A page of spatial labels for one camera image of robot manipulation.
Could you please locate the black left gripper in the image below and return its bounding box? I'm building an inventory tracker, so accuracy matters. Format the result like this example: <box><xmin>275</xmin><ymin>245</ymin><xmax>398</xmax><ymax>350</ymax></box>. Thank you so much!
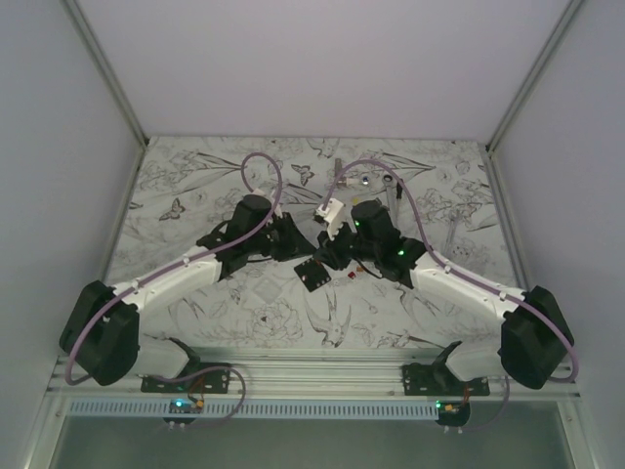
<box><xmin>248</xmin><ymin>212</ymin><xmax>316</xmax><ymax>263</ymax></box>

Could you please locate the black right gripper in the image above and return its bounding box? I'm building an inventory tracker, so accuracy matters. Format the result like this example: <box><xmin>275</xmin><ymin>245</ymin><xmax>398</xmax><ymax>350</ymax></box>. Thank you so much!
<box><xmin>312</xmin><ymin>218</ymin><xmax>379</xmax><ymax>272</ymax></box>

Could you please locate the black fuse box base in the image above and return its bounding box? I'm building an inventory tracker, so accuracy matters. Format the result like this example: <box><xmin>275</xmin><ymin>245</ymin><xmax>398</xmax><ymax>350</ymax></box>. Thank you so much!
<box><xmin>294</xmin><ymin>258</ymin><xmax>331</xmax><ymax>292</ymax></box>

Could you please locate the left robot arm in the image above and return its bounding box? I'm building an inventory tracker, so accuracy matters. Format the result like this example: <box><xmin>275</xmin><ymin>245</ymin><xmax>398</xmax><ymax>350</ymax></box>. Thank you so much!
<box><xmin>59</xmin><ymin>194</ymin><xmax>315</xmax><ymax>393</ymax></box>

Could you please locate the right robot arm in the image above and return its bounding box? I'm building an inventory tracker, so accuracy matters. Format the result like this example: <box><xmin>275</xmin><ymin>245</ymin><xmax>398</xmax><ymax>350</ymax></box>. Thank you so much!
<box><xmin>314</xmin><ymin>198</ymin><xmax>574</xmax><ymax>396</ymax></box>

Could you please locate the clear plastic fuse box cover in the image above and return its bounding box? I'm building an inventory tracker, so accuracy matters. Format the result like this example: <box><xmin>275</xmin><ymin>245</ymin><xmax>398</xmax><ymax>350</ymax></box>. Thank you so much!
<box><xmin>252</xmin><ymin>277</ymin><xmax>282</xmax><ymax>304</ymax></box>

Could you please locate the ratchet wrench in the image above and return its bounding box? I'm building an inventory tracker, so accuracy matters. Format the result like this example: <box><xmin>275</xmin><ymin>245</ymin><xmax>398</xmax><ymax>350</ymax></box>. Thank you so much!
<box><xmin>382</xmin><ymin>174</ymin><xmax>396</xmax><ymax>209</ymax></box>

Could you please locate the silver open end wrench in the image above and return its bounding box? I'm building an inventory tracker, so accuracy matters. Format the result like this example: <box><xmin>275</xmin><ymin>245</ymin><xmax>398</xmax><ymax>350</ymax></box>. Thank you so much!
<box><xmin>441</xmin><ymin>210</ymin><xmax>460</xmax><ymax>257</ymax></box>

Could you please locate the right controller board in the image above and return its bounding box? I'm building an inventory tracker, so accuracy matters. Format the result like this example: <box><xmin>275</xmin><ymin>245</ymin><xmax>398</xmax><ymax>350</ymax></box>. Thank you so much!
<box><xmin>436</xmin><ymin>401</ymin><xmax>470</xmax><ymax>417</ymax></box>

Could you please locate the controller board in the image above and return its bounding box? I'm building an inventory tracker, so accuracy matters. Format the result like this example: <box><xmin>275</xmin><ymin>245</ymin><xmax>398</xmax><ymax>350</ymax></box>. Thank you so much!
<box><xmin>169</xmin><ymin>398</ymin><xmax>203</xmax><ymax>415</ymax></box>
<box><xmin>436</xmin><ymin>401</ymin><xmax>470</xmax><ymax>417</ymax></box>

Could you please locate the left controller board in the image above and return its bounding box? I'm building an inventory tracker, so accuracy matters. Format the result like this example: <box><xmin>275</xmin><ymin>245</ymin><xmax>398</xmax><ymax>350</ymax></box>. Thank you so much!
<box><xmin>169</xmin><ymin>398</ymin><xmax>203</xmax><ymax>415</ymax></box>

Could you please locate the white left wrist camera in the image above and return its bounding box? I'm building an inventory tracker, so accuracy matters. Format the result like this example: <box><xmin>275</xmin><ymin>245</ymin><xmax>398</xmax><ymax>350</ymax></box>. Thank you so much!
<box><xmin>252</xmin><ymin>189</ymin><xmax>283</xmax><ymax>219</ymax></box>

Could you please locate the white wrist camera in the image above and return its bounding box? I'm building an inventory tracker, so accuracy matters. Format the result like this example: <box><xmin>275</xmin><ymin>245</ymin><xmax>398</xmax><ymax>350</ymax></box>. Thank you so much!
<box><xmin>314</xmin><ymin>198</ymin><xmax>347</xmax><ymax>240</ymax></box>
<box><xmin>252</xmin><ymin>189</ymin><xmax>283</xmax><ymax>219</ymax></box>

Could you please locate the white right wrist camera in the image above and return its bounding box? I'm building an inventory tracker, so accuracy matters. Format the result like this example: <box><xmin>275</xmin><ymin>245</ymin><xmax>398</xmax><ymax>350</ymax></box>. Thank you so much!
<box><xmin>314</xmin><ymin>198</ymin><xmax>347</xmax><ymax>240</ymax></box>

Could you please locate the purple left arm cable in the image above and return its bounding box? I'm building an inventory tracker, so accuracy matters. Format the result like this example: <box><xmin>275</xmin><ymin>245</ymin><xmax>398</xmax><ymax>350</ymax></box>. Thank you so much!
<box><xmin>63</xmin><ymin>151</ymin><xmax>284</xmax><ymax>387</ymax></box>

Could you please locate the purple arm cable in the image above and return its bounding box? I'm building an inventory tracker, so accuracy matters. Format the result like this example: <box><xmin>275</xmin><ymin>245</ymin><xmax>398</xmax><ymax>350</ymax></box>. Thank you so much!
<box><xmin>322</xmin><ymin>158</ymin><xmax>576</xmax><ymax>383</ymax></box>
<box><xmin>63</xmin><ymin>151</ymin><xmax>284</xmax><ymax>387</ymax></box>

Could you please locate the metal bracket block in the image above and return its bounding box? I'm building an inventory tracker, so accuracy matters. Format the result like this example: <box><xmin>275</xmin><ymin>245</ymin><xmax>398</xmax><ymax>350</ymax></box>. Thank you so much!
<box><xmin>334</xmin><ymin>157</ymin><xmax>348</xmax><ymax>188</ymax></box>

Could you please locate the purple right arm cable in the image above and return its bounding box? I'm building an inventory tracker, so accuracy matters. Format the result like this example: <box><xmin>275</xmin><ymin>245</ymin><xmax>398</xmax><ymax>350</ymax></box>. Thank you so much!
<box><xmin>322</xmin><ymin>158</ymin><xmax>576</xmax><ymax>383</ymax></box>

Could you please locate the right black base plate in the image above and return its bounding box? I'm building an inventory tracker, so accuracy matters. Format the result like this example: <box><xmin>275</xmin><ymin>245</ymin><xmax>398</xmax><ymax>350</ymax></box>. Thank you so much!
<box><xmin>401</xmin><ymin>362</ymin><xmax>490</xmax><ymax>397</ymax></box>

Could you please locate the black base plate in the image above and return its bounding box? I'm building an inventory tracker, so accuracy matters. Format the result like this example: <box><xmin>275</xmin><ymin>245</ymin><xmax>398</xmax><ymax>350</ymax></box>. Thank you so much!
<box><xmin>401</xmin><ymin>362</ymin><xmax>490</xmax><ymax>397</ymax></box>
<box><xmin>141</xmin><ymin>362</ymin><xmax>231</xmax><ymax>395</ymax></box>

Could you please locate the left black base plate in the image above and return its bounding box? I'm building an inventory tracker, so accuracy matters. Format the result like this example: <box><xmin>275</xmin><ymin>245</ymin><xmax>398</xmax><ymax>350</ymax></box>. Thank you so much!
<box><xmin>141</xmin><ymin>362</ymin><xmax>231</xmax><ymax>395</ymax></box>

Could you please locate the aluminium frame rail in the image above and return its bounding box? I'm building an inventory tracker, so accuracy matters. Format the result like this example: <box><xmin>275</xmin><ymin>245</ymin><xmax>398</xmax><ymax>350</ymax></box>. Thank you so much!
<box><xmin>46</xmin><ymin>346</ymin><xmax>582</xmax><ymax>400</ymax></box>

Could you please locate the white slotted cable duct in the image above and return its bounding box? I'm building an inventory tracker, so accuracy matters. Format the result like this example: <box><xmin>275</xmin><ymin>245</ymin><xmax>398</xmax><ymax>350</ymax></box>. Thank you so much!
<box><xmin>65</xmin><ymin>399</ymin><xmax>440</xmax><ymax>419</ymax></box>

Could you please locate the left aluminium corner post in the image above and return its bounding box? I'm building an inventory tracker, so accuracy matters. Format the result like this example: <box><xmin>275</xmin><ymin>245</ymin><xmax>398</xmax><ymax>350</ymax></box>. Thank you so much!
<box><xmin>60</xmin><ymin>0</ymin><xmax>149</xmax><ymax>149</ymax></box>

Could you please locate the aluminium corner post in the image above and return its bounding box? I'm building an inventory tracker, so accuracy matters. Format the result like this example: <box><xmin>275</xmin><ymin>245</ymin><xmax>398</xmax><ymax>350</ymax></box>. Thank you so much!
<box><xmin>485</xmin><ymin>0</ymin><xmax>586</xmax><ymax>155</ymax></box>
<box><xmin>60</xmin><ymin>0</ymin><xmax>149</xmax><ymax>149</ymax></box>

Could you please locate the right aluminium corner post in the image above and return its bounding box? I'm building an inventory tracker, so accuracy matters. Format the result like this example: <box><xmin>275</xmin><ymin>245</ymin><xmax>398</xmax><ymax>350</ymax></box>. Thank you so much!
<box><xmin>485</xmin><ymin>0</ymin><xmax>586</xmax><ymax>155</ymax></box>

